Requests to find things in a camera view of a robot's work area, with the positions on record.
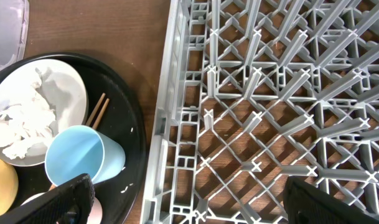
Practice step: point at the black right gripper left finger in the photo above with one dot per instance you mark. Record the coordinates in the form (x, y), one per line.
(70, 202)

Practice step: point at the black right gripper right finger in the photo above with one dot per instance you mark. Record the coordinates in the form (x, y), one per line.
(305, 204)

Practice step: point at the yellow bowl with food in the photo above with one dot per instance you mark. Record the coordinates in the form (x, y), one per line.
(8, 186)

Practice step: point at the white plate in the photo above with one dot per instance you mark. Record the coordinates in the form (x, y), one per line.
(62, 87)

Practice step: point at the round black tray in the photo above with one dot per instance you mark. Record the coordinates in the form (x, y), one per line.
(122, 122)

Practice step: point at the grey dishwasher rack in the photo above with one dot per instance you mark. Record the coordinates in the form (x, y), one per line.
(254, 92)

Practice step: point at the light blue cup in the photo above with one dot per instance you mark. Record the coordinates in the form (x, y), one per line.
(82, 150)

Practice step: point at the white tissue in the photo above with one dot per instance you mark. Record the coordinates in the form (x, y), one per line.
(26, 120)

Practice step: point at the clear plastic bin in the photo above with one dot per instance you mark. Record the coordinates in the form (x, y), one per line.
(14, 22)

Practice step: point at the wooden chopstick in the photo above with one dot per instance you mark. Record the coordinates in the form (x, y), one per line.
(101, 113)
(96, 108)

